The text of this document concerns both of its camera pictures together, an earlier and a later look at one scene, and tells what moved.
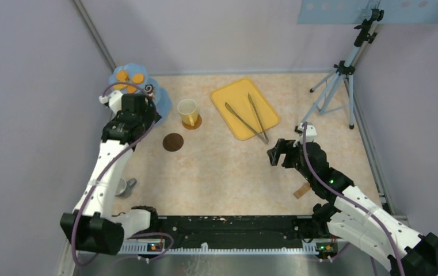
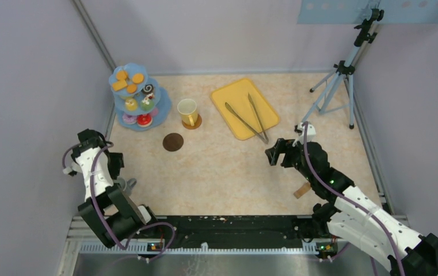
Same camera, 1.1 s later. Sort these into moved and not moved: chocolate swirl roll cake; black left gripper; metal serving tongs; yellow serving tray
Moved: black left gripper
Not moved: metal serving tongs; chocolate swirl roll cake; yellow serving tray
